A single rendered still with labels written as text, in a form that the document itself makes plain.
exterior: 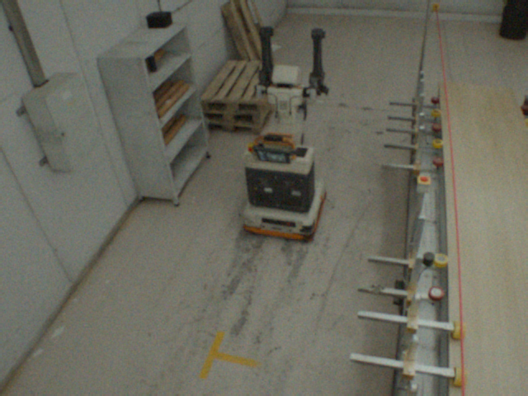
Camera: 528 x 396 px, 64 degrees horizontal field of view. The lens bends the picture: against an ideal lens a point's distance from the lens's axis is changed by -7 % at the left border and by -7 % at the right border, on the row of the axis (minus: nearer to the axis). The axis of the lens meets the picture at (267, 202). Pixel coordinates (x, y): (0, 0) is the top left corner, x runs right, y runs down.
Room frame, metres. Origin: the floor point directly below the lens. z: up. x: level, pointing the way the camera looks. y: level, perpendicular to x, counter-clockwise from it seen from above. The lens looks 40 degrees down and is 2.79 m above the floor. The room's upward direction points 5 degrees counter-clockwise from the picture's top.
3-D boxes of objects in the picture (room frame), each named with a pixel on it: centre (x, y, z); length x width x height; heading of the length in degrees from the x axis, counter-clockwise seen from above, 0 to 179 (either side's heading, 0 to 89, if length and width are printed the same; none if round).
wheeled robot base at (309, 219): (3.15, -0.17, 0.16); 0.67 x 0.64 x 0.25; 160
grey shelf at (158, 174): (3.94, 0.95, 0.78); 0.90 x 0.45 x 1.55; 161
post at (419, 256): (1.49, -0.74, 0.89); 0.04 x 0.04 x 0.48; 71
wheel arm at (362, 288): (1.47, -0.66, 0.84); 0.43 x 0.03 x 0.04; 71
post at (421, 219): (1.72, -0.82, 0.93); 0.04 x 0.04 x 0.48; 71
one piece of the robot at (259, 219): (2.83, -0.08, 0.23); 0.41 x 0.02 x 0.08; 70
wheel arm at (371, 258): (1.70, -0.76, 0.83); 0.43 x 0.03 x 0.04; 71
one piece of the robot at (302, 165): (3.06, -0.14, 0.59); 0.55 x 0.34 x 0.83; 70
